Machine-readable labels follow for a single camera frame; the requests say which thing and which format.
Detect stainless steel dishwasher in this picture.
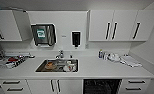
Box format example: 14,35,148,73
82,78,123,94

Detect black soap dispenser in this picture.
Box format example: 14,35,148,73
70,30,82,50

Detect chrome faucet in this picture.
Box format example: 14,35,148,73
55,49,65,60

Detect white mug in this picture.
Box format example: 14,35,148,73
66,61,76,72

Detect blue dish soap bottle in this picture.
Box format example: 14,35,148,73
98,49,104,60

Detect orange bowl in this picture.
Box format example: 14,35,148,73
44,61,56,70

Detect grey paper towel dispenser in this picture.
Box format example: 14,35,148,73
30,22,58,48

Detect stainless steel sink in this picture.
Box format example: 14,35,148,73
34,58,79,74

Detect white two-door base cabinet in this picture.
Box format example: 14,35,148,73
27,79,84,94

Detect items on counter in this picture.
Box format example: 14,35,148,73
119,54,143,69

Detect white drawer stack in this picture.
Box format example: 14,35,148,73
118,78,151,94
0,79,32,94

